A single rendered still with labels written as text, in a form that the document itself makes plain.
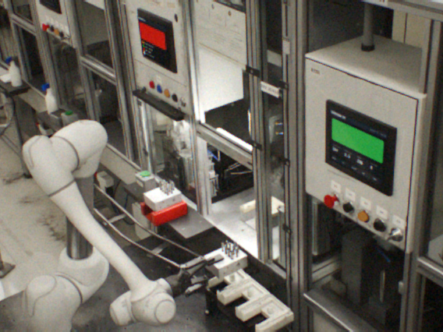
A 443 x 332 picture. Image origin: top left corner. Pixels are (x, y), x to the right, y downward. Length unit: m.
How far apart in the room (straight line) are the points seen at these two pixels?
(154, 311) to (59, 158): 0.57
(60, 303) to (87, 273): 0.16
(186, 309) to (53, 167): 0.87
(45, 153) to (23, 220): 2.61
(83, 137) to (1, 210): 2.73
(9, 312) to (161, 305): 0.95
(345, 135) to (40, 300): 1.26
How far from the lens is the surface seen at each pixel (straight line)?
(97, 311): 2.85
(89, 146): 2.34
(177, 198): 2.87
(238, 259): 2.51
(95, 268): 2.69
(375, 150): 1.85
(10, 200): 5.11
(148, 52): 2.78
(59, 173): 2.25
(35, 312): 2.60
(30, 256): 4.48
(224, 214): 2.89
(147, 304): 2.19
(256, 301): 2.48
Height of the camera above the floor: 2.48
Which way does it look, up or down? 29 degrees down
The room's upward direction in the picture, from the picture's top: 4 degrees counter-clockwise
